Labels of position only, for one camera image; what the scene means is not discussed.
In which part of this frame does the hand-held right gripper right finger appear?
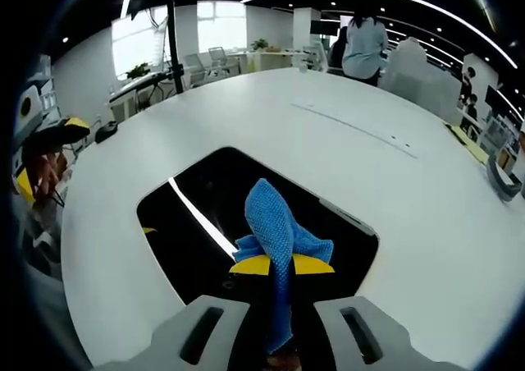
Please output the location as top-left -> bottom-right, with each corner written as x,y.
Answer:
291,254 -> 467,371

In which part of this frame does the grey covered chair back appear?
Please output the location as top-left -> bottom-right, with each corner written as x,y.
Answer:
377,36 -> 463,120

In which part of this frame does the black stand pole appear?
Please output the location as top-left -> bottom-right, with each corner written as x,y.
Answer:
165,0 -> 186,97

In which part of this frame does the cluttered desk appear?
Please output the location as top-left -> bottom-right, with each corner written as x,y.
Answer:
479,112 -> 525,175

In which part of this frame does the white desk with yellow panel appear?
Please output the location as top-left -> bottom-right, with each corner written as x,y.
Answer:
245,49 -> 315,75

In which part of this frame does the black glass induction cooktop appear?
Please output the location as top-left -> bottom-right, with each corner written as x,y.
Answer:
135,146 -> 379,306

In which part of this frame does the yellow cloth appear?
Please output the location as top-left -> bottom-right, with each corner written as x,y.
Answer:
442,122 -> 491,165

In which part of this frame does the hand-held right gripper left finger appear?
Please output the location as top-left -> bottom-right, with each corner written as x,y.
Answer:
93,254 -> 272,371

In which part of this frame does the blue cleaning cloth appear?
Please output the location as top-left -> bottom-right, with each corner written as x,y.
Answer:
232,177 -> 336,355

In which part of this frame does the grey mesh office chair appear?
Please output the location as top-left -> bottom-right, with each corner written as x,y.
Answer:
18,259 -> 94,371

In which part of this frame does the white office chair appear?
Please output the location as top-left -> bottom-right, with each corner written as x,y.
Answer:
208,46 -> 231,76
183,53 -> 208,87

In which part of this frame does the person's right hand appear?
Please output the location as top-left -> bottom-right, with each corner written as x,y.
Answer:
266,346 -> 303,371

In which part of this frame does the person's left hand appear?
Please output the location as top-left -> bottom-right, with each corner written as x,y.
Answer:
28,149 -> 69,202

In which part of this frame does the black round device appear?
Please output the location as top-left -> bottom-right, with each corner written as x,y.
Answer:
94,121 -> 119,144

